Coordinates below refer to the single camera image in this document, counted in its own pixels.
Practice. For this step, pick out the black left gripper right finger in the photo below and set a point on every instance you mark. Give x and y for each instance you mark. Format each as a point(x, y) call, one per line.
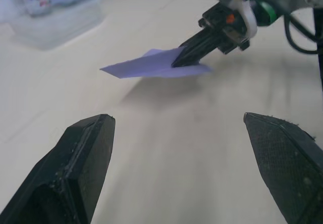
point(285, 163)

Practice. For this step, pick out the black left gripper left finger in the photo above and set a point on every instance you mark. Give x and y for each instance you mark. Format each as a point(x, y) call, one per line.
point(75, 163)

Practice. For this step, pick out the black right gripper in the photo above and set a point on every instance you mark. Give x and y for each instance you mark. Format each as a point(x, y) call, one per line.
point(219, 22)

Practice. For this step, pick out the purple paper sheet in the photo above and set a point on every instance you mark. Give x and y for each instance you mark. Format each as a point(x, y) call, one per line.
point(151, 65)

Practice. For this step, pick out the clear plastic storage box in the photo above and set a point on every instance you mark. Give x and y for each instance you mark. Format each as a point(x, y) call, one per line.
point(58, 22)

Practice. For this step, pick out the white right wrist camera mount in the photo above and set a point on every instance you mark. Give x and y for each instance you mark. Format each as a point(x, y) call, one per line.
point(249, 19)

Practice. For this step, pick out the black upright post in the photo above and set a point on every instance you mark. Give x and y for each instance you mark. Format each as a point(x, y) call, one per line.
point(319, 40)

